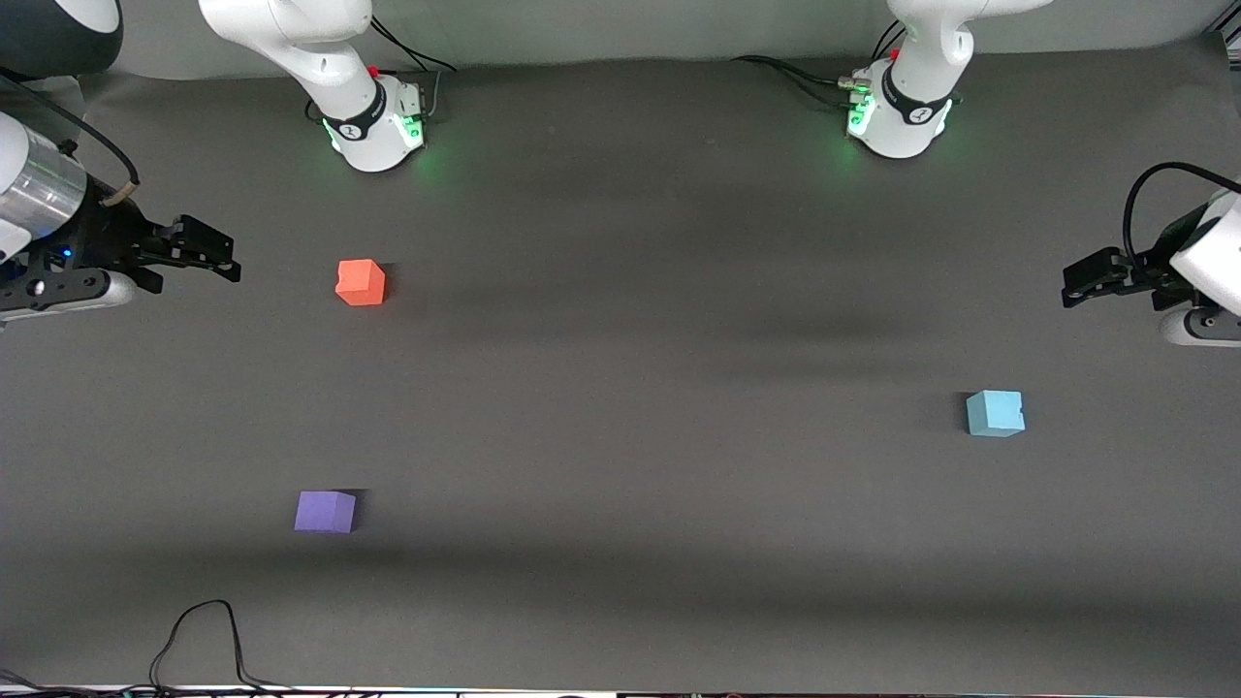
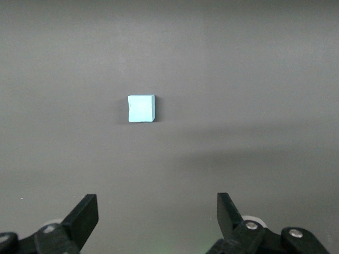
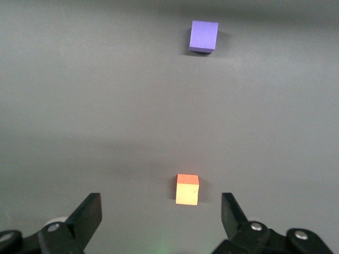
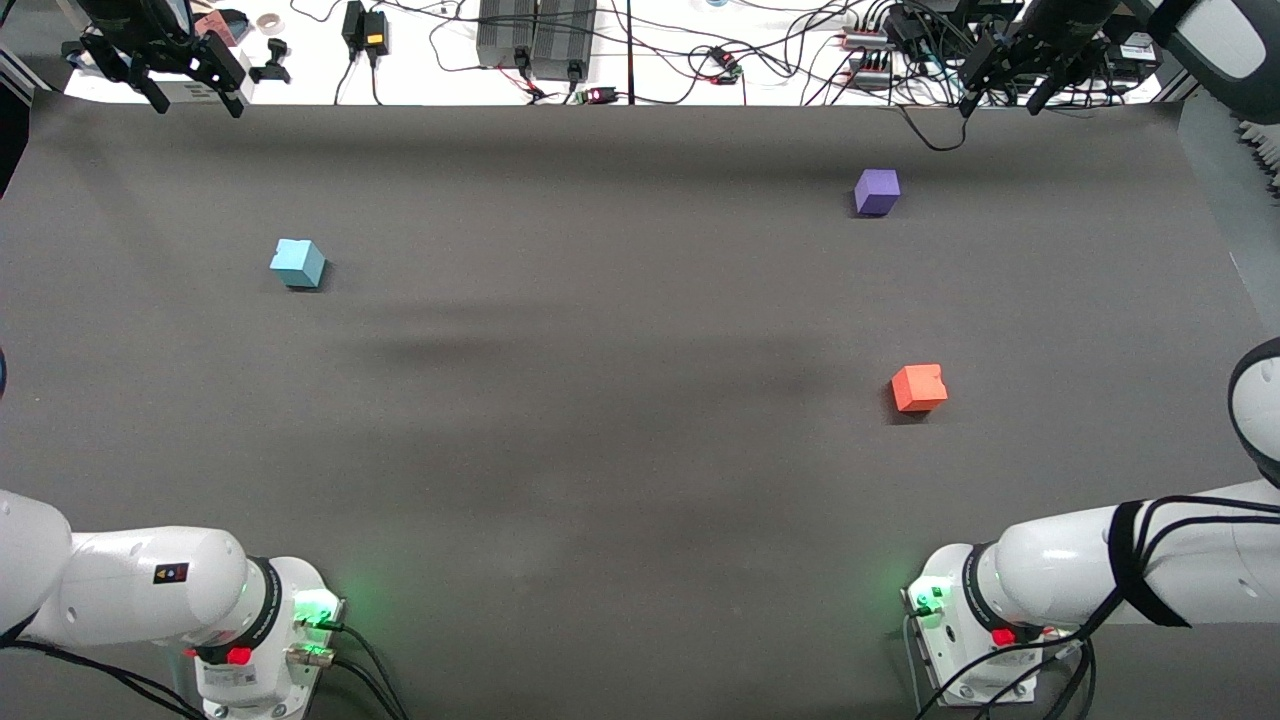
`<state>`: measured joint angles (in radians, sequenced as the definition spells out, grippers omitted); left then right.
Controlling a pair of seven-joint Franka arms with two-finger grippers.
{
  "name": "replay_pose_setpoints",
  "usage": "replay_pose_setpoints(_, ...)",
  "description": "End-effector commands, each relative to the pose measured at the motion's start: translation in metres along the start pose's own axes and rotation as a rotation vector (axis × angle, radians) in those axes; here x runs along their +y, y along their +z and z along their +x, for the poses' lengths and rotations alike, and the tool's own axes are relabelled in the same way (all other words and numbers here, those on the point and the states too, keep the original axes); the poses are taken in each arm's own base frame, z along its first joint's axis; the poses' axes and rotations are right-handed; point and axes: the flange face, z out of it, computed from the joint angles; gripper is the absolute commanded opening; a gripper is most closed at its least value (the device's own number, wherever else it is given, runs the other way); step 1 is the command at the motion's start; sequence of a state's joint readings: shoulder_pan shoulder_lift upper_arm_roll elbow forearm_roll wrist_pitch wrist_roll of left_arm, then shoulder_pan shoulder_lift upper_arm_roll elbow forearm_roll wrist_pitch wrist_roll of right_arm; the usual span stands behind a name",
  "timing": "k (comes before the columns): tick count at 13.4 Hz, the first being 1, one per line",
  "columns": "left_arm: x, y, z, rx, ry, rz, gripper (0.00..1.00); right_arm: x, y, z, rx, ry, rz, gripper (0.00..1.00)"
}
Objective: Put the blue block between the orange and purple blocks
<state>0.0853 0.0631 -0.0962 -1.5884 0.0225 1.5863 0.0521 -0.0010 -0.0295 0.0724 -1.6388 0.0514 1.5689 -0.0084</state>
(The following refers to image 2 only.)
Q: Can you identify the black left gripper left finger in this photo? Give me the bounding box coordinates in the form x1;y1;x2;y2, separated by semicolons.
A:
0;194;100;254

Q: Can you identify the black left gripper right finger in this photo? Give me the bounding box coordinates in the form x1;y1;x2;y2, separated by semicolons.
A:
206;192;331;254

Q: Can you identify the blue foam block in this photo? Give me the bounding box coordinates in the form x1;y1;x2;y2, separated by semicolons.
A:
127;94;156;123

